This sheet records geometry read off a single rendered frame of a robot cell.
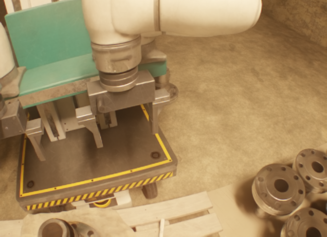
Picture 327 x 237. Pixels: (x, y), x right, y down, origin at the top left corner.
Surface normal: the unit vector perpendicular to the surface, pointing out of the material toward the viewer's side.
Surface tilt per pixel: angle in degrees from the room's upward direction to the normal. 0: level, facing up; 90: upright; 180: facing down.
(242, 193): 0
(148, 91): 90
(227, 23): 109
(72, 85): 90
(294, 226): 0
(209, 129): 0
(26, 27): 90
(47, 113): 90
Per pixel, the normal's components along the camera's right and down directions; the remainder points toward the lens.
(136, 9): 0.01, 0.62
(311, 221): 0.00, -0.76
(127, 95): 0.36, 0.60
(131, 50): 0.74, 0.43
